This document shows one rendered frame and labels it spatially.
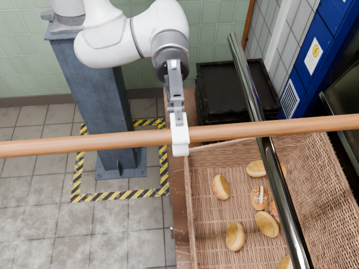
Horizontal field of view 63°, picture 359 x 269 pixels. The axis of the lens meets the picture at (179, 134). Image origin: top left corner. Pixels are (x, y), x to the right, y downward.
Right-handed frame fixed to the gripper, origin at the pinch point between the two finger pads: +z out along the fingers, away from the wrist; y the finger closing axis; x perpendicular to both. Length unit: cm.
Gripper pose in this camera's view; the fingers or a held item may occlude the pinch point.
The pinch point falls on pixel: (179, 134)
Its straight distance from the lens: 54.8
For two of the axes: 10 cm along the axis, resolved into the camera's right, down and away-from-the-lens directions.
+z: 0.9, 8.1, -5.7
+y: 0.0, 5.8, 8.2
